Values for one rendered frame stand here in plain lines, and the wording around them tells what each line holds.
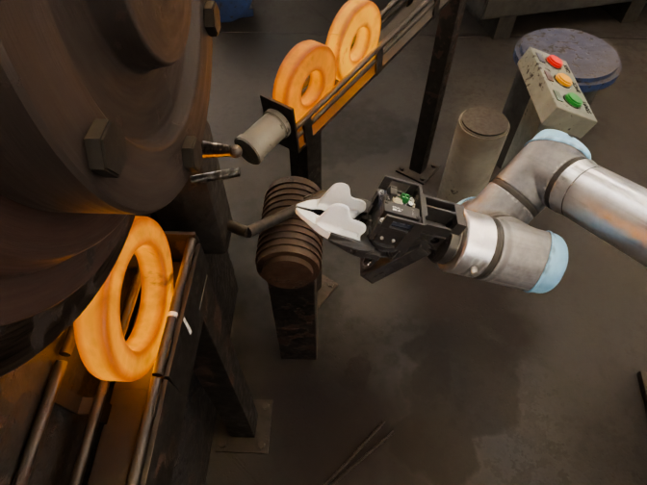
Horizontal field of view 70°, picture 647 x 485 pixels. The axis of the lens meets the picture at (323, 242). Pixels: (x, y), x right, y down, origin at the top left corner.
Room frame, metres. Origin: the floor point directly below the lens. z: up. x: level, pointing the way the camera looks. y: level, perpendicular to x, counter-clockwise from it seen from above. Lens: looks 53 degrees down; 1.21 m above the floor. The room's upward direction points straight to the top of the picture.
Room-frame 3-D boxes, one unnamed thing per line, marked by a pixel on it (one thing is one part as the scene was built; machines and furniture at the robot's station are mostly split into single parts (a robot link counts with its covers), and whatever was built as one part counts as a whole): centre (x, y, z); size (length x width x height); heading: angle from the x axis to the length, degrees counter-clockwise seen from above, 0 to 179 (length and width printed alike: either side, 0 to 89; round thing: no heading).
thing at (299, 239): (0.60, 0.07, 0.27); 0.22 x 0.13 x 0.53; 178
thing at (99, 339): (0.27, 0.22, 0.75); 0.18 x 0.03 x 0.18; 177
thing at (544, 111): (0.93, -0.54, 0.31); 0.24 x 0.16 x 0.62; 178
